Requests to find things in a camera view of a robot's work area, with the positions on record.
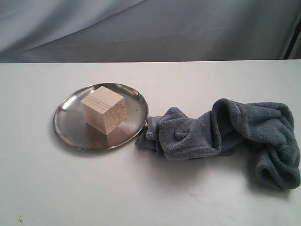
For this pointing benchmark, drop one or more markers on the light wooden cube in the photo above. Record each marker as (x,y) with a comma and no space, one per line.
(104,109)

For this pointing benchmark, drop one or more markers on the grey-blue fluffy towel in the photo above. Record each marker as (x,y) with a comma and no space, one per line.
(266,127)

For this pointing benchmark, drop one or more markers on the round stainless steel plate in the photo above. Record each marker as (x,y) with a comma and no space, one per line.
(71,127)

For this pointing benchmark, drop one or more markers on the grey backdrop cloth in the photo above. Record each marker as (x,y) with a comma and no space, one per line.
(53,31)

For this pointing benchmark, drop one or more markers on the black stand pole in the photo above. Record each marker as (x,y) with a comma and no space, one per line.
(293,40)

